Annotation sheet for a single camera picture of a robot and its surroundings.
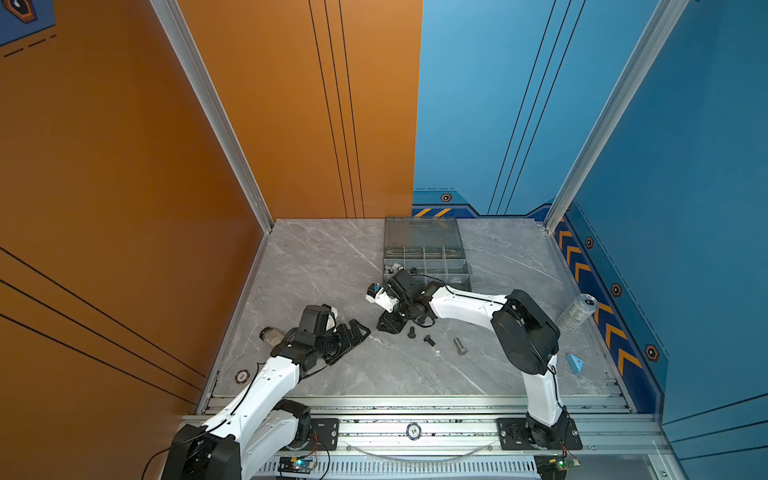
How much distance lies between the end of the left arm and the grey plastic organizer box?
35cm

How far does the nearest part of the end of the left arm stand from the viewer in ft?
2.01

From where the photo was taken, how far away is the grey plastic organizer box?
1.05m
